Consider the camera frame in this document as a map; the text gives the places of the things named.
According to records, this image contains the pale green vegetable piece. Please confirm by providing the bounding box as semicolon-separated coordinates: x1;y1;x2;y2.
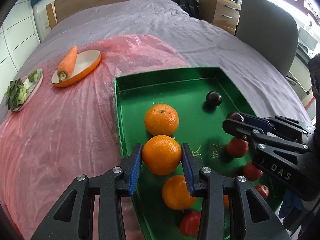
28;70;42;82

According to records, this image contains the dark purple plum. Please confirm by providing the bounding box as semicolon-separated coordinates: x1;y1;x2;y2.
206;91;223;107
227;112;245;123

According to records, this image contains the white desk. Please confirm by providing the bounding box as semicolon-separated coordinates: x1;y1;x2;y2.
295;25;320;63

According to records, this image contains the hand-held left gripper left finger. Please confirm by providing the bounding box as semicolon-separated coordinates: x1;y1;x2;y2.
30;143;143;240

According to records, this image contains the round white plate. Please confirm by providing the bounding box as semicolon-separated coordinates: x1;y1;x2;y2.
7;68;44;112

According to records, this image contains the green cardboard box tray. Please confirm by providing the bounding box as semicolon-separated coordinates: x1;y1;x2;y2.
114;66;287;240

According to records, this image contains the leafy green vegetable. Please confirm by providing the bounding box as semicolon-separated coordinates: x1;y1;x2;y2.
5;79;27;110

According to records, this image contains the white wardrobe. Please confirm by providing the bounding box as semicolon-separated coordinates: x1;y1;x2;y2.
0;0;40;68

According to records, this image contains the grey chair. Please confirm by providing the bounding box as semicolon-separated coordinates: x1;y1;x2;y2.
235;0;309;98

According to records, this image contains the black backpack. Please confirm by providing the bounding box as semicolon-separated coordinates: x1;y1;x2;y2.
172;0;199;19

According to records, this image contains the person's right hand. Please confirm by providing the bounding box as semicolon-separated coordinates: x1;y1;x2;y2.
279;189;304;222

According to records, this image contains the small red apple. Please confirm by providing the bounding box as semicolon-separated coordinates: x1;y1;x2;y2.
226;137;249;158
254;184;270;198
243;162;263;182
179;210;202;238

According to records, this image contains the pink plastic sheet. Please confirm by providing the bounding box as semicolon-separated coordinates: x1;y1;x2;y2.
0;34;193;240

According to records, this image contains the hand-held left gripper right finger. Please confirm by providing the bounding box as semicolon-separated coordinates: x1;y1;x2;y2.
180;143;292;240

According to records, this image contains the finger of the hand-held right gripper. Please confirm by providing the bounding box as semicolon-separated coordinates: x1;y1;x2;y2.
241;113;315;143
222;118;310;163

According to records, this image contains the wooden nightstand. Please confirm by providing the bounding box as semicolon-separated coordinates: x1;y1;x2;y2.
198;0;242;34

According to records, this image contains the orange oval dish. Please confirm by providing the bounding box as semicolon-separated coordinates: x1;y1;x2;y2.
51;49;102;88

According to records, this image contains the orange carrot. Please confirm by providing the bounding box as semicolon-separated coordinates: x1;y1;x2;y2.
57;45;78;82

